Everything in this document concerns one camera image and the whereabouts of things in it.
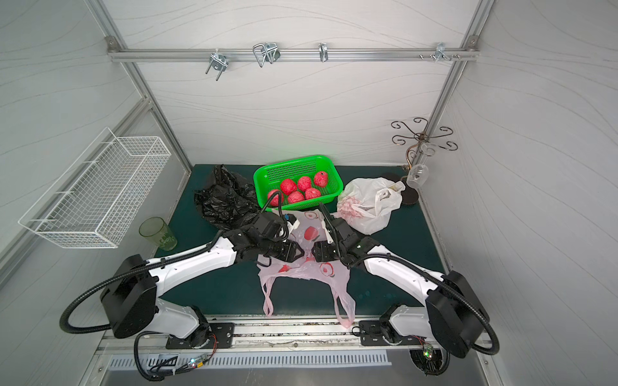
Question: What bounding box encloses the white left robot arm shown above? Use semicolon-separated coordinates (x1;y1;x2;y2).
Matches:
59;212;304;347

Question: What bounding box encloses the metal clamp hook middle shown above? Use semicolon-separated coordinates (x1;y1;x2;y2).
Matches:
252;43;281;68

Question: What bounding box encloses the green translucent cup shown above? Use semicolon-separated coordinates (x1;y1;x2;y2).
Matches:
138;216;178;252

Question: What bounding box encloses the clear glass on stand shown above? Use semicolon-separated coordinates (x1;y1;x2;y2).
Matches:
407;163;429;189

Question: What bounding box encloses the white printed plastic bag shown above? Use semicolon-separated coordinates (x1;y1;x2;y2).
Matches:
336;178;406;236

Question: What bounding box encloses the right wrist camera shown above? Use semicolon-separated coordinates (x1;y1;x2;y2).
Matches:
321;220;334;244

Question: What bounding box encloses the aluminium crossbar rail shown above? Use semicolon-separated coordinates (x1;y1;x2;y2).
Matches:
108;46;481;64

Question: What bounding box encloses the metal clamp hook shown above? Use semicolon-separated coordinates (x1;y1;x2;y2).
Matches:
252;43;281;68
205;51;229;81

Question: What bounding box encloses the metal bracket right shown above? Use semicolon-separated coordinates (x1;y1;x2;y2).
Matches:
418;43;460;62

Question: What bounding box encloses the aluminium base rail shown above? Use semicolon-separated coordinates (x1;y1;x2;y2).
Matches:
96;315;493;353

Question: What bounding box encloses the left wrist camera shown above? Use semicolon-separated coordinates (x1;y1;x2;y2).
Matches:
283;213;300;236

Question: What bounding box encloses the black plastic bag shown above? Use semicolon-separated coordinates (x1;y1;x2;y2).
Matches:
193;165;261;231

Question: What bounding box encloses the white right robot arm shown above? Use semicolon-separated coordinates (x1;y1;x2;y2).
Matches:
312;216;501;358

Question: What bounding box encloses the white wire basket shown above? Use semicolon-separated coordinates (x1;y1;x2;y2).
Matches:
18;128;171;249

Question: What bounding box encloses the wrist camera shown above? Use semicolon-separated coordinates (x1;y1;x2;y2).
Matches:
321;220;334;244
283;213;300;236

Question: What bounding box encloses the bronze curled hook stand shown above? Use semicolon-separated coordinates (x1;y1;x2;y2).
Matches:
381;117;459;206

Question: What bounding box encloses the metal clamp hook left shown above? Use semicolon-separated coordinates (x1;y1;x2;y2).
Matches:
205;51;229;81

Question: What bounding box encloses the pink plastic bag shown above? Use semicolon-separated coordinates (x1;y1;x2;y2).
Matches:
258;210;356;329

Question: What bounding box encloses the small metal hook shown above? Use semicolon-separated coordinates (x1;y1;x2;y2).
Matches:
318;43;328;63

